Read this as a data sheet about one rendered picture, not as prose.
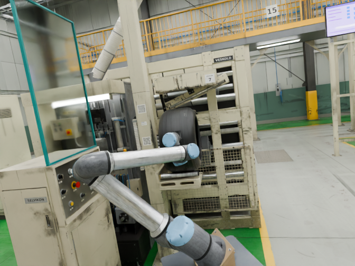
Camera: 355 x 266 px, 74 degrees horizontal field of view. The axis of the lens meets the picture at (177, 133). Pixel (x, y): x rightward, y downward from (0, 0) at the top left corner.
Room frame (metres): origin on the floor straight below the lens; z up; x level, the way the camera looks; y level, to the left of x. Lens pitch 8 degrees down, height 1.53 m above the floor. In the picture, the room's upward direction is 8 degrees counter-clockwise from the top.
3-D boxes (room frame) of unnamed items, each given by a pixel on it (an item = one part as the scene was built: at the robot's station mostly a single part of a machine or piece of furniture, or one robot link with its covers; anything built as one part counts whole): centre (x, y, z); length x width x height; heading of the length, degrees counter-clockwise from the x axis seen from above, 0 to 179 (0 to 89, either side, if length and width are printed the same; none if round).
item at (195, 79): (2.38, -0.16, 1.71); 0.61 x 0.25 x 0.15; 80
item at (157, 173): (2.15, 0.19, 0.90); 0.40 x 0.03 x 0.10; 170
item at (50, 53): (1.58, 0.71, 1.74); 0.55 x 0.02 x 0.95; 170
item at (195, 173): (1.98, 0.04, 0.90); 0.35 x 0.05 x 0.05; 80
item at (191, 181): (1.98, 0.04, 0.83); 0.36 x 0.09 x 0.06; 80
